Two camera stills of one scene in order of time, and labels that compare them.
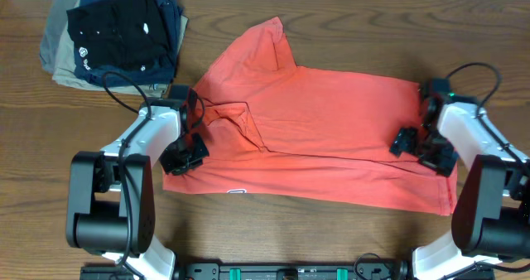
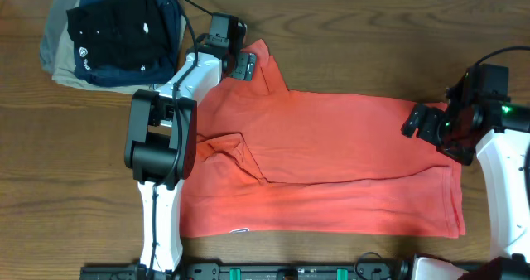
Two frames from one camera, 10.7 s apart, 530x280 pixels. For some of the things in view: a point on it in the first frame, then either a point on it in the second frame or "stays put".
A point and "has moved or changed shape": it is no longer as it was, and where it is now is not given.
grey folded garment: (65, 0) stays put
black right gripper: (427, 151) → (425, 123)
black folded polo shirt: (128, 32) stays put
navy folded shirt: (161, 72) stays put
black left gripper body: (185, 154) → (242, 65)
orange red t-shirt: (272, 128) has moved or changed shape
